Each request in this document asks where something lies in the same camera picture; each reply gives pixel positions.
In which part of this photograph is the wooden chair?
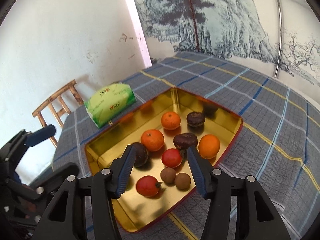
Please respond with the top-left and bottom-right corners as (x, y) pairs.
(32, 79), (84, 148)

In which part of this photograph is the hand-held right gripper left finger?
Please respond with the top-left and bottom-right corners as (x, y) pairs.
(36, 144), (137, 240)

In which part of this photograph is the silver wall trim strip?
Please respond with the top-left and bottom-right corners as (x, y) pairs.
(272, 0), (282, 78)

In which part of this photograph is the brown longan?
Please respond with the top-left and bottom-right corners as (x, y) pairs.
(174, 173), (192, 190)
(160, 167), (177, 184)

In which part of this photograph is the dark purple passion fruit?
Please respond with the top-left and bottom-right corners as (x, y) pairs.
(130, 142), (149, 167)
(186, 112), (206, 127)
(173, 133), (198, 150)

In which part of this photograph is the green tissue pack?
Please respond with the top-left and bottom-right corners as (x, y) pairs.
(84, 81), (137, 128)

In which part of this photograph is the small red tomato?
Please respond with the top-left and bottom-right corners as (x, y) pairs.
(161, 148), (183, 168)
(136, 175), (162, 197)

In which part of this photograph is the landscape wall mural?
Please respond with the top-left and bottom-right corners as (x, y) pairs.
(129, 0), (320, 88)

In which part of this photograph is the red tin box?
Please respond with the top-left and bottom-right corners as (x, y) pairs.
(84, 87), (243, 233)

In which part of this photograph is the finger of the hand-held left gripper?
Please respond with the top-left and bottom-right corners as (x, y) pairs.
(7, 163), (79, 200)
(5, 124), (57, 165)

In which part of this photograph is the dark wall trim strip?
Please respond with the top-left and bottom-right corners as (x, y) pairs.
(185, 0), (200, 53)

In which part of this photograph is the orange mandarin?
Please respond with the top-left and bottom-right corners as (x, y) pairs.
(161, 112), (181, 130)
(141, 129), (165, 152)
(198, 134), (221, 159)

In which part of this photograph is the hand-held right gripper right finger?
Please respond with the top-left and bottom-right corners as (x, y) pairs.
(187, 145), (292, 240)

